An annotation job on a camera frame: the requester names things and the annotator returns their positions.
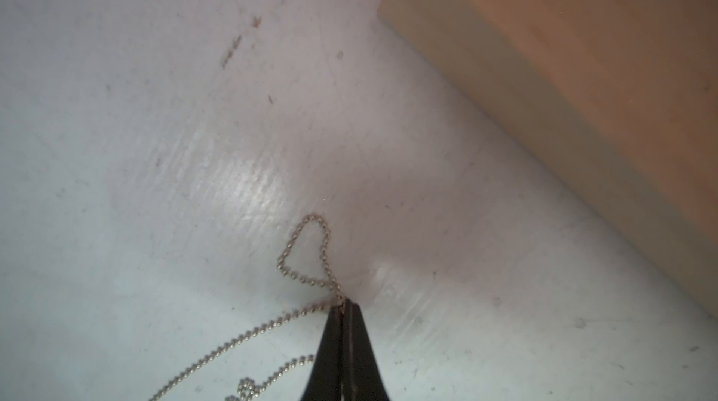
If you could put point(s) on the wooden jewelry display stand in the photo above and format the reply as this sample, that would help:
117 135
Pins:
617 97

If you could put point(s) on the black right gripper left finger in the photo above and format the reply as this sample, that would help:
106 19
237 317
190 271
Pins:
324 383

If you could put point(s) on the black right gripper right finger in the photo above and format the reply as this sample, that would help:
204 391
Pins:
360 375

